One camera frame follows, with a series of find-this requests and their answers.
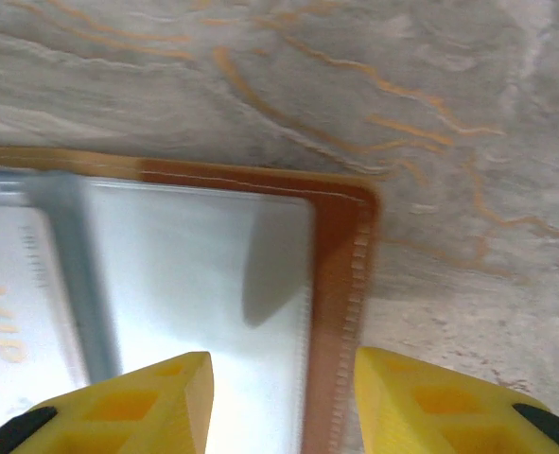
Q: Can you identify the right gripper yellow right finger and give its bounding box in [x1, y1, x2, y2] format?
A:
[354, 345, 559, 454]

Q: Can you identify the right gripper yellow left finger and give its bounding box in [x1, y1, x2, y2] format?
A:
[0, 350, 215, 454]

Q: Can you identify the white VIP card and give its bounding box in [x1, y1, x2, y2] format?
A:
[0, 203, 92, 429]

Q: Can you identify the brown leather card holder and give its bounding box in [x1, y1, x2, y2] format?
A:
[0, 144, 382, 454]

